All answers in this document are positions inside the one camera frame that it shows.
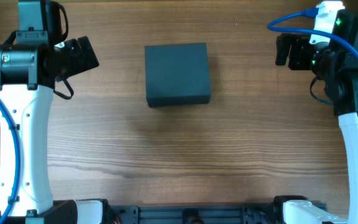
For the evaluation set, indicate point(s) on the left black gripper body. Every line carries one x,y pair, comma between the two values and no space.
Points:
74,56

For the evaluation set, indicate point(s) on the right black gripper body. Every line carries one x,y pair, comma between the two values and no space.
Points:
296,52

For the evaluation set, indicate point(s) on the dark green box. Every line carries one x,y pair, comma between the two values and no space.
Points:
177,75

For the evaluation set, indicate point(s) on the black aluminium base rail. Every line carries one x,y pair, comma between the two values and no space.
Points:
258,213

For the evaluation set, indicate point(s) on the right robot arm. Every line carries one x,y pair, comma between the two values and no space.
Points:
330,51

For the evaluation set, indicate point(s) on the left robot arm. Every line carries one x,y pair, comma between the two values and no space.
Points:
33,59

